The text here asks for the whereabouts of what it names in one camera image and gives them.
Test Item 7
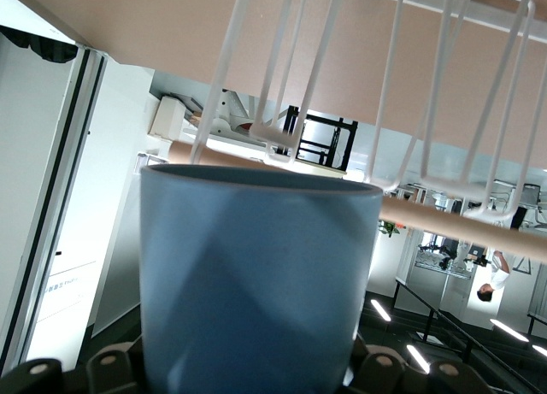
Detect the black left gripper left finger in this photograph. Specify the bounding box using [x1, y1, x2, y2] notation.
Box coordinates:
[0, 338, 147, 394]

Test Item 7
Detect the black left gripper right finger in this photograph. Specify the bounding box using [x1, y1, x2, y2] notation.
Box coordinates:
[341, 344, 519, 394]

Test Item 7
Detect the blue cup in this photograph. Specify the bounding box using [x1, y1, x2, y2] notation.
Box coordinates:
[138, 163, 385, 394]

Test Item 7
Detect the black stair railing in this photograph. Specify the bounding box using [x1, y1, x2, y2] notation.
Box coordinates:
[391, 277, 547, 394]

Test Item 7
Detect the person in white shirt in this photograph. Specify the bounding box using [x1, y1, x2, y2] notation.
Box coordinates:
[475, 248, 512, 304]

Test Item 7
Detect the green potted plant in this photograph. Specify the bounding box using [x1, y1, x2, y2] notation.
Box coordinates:
[379, 220, 403, 238]

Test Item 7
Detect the white cardboard box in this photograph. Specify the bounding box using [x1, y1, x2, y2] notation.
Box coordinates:
[146, 95, 187, 142]

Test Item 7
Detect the white wire rack wooden rod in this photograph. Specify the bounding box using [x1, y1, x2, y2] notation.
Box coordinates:
[165, 0, 547, 268]

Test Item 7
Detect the black metal frame cart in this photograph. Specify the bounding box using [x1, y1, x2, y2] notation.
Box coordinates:
[286, 104, 359, 171]

